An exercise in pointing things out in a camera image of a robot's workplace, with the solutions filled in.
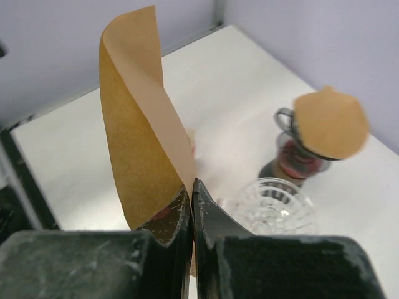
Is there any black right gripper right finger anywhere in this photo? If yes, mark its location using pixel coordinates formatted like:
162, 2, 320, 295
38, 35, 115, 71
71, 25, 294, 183
192, 180, 385, 298

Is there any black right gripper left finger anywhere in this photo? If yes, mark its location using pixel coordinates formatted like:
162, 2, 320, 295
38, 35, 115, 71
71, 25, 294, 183
1, 187, 191, 298

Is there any brown paper coffee filter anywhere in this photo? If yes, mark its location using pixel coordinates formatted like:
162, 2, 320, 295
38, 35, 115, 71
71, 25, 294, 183
294, 86, 369, 160

